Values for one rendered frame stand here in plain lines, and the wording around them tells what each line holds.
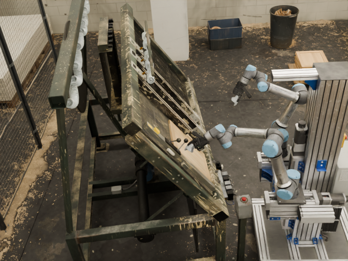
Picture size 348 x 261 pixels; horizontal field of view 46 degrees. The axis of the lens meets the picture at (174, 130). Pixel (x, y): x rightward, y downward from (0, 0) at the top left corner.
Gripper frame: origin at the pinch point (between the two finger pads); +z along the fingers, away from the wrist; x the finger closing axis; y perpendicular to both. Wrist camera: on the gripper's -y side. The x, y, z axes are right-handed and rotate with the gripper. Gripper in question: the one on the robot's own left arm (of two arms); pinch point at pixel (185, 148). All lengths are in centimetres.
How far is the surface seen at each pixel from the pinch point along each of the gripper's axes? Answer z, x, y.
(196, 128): 7, 69, -57
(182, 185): 14.9, 1.5, 25.9
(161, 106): 8, 6, -55
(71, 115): 201, 129, -242
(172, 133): 10.2, 11.4, -27.0
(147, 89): 7, -14, -62
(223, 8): -63, 337, -441
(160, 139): 9.3, -19.5, -7.9
